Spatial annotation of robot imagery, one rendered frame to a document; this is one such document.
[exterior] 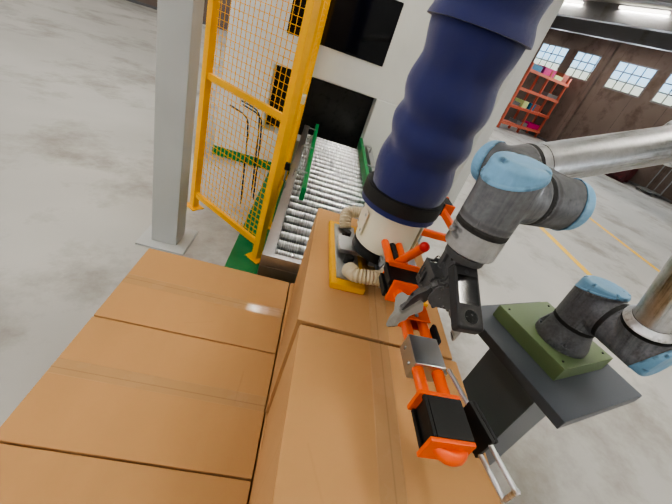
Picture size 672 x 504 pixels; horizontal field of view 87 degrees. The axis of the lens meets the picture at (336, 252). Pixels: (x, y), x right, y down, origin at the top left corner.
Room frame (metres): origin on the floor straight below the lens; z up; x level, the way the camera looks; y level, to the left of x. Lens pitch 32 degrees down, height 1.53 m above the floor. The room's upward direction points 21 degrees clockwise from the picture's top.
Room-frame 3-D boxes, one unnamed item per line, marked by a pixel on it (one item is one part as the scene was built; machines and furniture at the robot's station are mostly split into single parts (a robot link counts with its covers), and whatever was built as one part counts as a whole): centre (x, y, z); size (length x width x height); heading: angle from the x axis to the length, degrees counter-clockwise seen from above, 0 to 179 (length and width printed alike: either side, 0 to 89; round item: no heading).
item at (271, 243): (2.41, 0.50, 0.50); 2.31 x 0.05 x 0.19; 11
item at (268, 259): (1.32, -0.04, 0.58); 0.70 x 0.03 x 0.06; 101
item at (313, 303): (0.93, -0.12, 0.74); 0.60 x 0.40 x 0.40; 9
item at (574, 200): (0.63, -0.31, 1.39); 0.12 x 0.12 x 0.09; 29
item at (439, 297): (0.57, -0.21, 1.22); 0.09 x 0.08 x 0.12; 12
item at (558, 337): (1.14, -0.92, 0.86); 0.19 x 0.19 x 0.10
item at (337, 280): (0.93, -0.03, 0.97); 0.34 x 0.10 x 0.05; 13
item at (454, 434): (0.37, -0.25, 1.07); 0.08 x 0.07 x 0.05; 13
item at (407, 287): (0.71, -0.18, 1.07); 0.10 x 0.08 x 0.06; 103
